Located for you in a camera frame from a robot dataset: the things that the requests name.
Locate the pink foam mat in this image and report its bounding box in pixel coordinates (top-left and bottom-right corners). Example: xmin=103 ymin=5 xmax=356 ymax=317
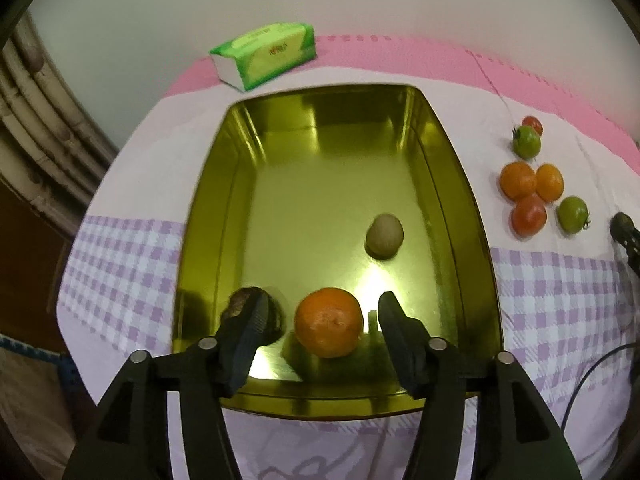
xmin=165 ymin=35 xmax=640 ymax=151

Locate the gold metal tray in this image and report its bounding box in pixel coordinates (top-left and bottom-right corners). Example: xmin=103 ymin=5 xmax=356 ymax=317
xmin=171 ymin=85 xmax=503 ymax=422

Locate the brown kiwi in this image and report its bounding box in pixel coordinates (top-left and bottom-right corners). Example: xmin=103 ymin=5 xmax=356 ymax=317
xmin=365 ymin=213 xmax=404 ymax=260

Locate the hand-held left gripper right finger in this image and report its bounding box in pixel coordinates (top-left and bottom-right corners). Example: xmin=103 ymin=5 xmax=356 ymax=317
xmin=377 ymin=291 xmax=583 ymax=480

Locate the small orange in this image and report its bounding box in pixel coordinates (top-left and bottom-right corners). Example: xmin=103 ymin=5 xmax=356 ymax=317
xmin=535 ymin=163 xmax=565 ymax=202
xmin=500 ymin=161 xmax=538 ymax=201

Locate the large orange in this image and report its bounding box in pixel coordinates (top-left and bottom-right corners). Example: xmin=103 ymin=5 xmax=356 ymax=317
xmin=294 ymin=287 xmax=364 ymax=359

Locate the dark wrinkled passion fruit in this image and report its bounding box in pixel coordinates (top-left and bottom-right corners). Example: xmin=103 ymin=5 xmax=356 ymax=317
xmin=221 ymin=286 xmax=287 ymax=346

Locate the blue-edged floor mat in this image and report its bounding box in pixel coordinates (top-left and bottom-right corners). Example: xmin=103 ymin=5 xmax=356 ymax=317
xmin=0 ymin=332 xmax=81 ymax=480

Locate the brown wooden cabinet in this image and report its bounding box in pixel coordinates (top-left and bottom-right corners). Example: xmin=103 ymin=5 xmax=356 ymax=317
xmin=0 ymin=175 xmax=91 ymax=341

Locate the beige patterned curtain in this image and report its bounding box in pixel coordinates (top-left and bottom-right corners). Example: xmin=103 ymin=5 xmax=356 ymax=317
xmin=0 ymin=15 xmax=118 ymax=216

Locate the purple checkered white cloth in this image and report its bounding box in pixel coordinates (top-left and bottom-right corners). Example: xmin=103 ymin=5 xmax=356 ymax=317
xmin=57 ymin=67 xmax=640 ymax=480

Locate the large red tomato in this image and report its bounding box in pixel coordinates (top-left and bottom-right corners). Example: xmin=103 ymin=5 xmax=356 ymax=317
xmin=510 ymin=194 xmax=548 ymax=237

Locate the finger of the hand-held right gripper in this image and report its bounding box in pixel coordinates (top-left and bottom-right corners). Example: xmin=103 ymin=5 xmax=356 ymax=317
xmin=609 ymin=212 xmax=640 ymax=273

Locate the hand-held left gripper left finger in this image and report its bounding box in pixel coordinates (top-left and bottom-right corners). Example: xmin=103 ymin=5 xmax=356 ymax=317
xmin=62 ymin=290 xmax=273 ymax=480

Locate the green tissue pack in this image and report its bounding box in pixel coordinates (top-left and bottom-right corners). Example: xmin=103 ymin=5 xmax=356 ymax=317
xmin=208 ymin=22 xmax=317 ymax=93

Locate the green tomato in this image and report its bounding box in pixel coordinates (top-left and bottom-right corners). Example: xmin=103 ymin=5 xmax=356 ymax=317
xmin=557 ymin=196 xmax=592 ymax=234
xmin=512 ymin=126 xmax=542 ymax=159

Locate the black cable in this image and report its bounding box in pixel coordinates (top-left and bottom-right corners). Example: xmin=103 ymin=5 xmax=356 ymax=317
xmin=562 ymin=342 xmax=640 ymax=431

